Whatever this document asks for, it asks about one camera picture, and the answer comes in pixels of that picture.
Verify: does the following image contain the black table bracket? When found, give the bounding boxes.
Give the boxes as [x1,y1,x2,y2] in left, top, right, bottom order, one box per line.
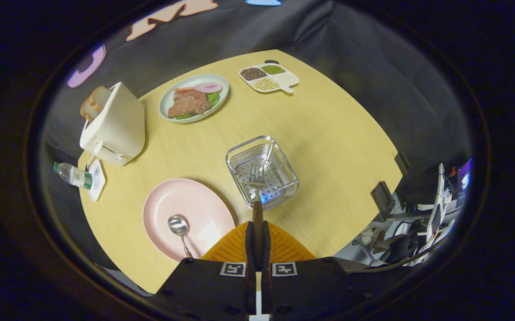
[395,152,412,175]
[370,181,396,219]

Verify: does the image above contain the spoon with wooden handle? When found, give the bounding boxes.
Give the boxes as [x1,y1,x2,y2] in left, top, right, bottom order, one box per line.
[168,215,194,259]

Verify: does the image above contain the white divided seed dish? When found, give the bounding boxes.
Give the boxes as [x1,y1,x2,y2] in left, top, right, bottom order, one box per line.
[239,64,300,94]

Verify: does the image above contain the light green plate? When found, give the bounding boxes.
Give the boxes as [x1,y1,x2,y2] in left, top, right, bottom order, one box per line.
[159,74,230,124]

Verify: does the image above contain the brown meat slices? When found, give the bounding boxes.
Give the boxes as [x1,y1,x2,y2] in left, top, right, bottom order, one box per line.
[168,91,212,119]

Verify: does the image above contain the fork with wooden handle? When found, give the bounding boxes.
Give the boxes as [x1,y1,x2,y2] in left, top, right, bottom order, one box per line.
[247,163,265,272]

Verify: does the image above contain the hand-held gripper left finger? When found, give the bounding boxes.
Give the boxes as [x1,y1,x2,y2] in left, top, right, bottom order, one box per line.
[152,222,258,321]

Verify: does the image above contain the white square pad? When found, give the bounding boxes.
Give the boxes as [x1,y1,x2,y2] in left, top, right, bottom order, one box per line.
[87,159,106,202]

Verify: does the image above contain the toast slice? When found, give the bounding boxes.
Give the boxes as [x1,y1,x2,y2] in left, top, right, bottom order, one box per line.
[80,98,97,121]
[89,86,112,112]

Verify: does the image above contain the clear plastic water bottle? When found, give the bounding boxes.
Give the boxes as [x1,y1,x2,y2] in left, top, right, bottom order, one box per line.
[53,161,93,190]

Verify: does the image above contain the cluttered office equipment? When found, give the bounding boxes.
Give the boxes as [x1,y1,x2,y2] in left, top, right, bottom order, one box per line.
[338,158,474,268]

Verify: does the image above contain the pink plate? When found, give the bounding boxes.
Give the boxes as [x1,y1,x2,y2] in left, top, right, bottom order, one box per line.
[143,178,236,262]

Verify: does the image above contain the clear cutlery drainer basket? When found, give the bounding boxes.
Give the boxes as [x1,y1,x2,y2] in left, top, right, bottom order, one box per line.
[226,136,300,211]

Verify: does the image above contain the white toaster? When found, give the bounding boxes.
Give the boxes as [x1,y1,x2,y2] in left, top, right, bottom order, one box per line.
[79,82,146,167]

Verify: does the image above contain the pink ham slice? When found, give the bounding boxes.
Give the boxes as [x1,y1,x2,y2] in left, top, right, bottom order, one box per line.
[194,82,223,94]

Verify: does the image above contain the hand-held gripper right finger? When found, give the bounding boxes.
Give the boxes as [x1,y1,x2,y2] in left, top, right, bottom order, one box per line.
[262,222,374,321]

